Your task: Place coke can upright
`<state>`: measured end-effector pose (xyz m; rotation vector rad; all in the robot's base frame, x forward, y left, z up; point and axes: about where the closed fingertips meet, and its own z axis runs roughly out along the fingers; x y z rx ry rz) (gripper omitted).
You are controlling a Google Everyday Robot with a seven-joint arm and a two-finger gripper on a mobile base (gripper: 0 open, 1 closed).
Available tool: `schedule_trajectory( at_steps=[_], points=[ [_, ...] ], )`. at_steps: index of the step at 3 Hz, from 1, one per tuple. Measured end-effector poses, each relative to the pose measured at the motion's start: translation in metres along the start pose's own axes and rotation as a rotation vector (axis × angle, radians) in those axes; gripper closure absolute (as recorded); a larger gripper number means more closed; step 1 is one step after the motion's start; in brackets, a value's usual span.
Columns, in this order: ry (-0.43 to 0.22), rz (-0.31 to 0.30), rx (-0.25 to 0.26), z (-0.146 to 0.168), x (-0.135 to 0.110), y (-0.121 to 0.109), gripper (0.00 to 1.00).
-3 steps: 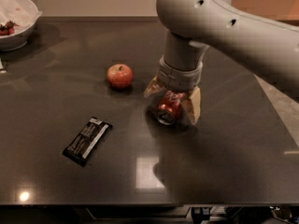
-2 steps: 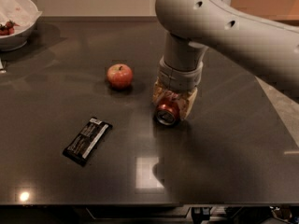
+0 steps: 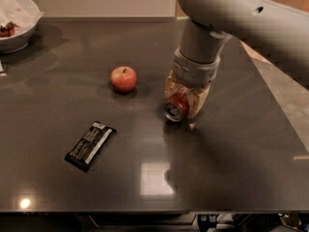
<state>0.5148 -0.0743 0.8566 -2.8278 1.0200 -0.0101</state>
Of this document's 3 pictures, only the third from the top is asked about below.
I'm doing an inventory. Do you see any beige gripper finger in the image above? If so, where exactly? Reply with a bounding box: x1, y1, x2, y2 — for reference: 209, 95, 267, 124
187, 85, 211, 119
164, 72, 183, 100

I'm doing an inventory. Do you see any red coke can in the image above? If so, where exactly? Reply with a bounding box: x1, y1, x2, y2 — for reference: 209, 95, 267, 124
164, 93, 189, 122

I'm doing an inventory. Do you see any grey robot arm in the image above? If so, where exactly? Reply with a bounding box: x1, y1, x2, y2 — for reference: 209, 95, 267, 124
164, 0, 309, 122

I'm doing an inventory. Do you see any red apple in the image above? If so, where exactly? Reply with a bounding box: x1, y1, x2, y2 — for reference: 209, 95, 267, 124
110, 67, 137, 94

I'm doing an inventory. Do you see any black snack bar wrapper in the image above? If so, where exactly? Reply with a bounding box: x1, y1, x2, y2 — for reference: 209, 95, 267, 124
65, 121, 116, 172

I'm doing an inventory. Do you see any red fruit in bowl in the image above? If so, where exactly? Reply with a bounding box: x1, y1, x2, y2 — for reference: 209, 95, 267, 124
0, 21, 17, 38

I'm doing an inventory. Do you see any white napkin in bowl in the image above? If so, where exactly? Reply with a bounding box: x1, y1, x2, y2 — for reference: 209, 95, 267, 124
0, 0, 43, 29

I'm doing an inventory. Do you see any white bowl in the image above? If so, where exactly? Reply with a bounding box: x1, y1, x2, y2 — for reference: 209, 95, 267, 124
0, 0, 42, 54

